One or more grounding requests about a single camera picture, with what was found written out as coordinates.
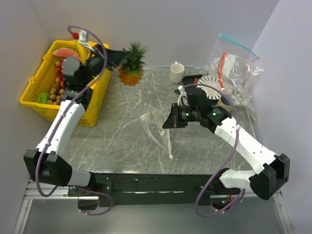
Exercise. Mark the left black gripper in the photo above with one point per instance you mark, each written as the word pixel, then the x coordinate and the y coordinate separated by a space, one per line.
pixel 115 57

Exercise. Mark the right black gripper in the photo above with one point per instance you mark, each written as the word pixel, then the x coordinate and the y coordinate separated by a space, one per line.
pixel 174 121

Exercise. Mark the polka dot zip bag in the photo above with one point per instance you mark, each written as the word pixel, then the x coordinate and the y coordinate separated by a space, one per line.
pixel 152 122

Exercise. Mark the toy pineapple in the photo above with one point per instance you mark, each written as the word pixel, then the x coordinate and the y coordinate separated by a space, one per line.
pixel 131 70

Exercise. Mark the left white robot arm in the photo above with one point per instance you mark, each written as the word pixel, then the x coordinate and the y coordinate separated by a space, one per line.
pixel 45 163

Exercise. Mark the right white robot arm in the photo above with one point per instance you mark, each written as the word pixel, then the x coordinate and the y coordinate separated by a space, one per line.
pixel 269 170

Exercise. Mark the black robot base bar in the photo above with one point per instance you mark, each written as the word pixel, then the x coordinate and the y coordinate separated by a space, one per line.
pixel 143 189

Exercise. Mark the clear zip bag orange seal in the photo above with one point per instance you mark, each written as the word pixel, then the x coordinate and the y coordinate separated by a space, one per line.
pixel 236 76

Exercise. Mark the clear zip bag blue seal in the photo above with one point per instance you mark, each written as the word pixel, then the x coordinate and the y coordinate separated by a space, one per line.
pixel 224 44

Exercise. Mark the toy banana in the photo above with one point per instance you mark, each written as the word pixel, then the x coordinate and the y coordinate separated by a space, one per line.
pixel 80 50

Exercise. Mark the black plastic tray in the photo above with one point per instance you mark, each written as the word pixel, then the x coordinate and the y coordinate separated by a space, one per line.
pixel 189 80

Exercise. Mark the toy watermelon slice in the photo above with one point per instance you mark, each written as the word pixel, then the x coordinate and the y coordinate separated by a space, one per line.
pixel 65 53

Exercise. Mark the white ceramic mug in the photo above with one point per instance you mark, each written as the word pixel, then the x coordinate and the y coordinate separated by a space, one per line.
pixel 176 72

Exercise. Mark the beige paper cup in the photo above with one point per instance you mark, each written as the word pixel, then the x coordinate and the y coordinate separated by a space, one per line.
pixel 225 104

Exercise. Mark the striped white plate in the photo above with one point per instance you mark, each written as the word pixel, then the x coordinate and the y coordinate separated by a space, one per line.
pixel 213 81

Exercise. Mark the red toy strawberries bunch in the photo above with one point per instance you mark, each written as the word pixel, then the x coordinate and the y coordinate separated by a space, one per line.
pixel 59 78

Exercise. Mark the brown toy longan bunch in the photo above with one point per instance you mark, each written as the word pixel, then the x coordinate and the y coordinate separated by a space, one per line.
pixel 55 94

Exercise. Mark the yellow plastic basket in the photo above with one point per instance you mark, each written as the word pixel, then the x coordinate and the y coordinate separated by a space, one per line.
pixel 45 77

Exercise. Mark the green toy starfruit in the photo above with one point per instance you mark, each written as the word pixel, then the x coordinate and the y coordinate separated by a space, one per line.
pixel 43 98

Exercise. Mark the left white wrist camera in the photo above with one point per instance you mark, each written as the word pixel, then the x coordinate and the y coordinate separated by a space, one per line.
pixel 82 38

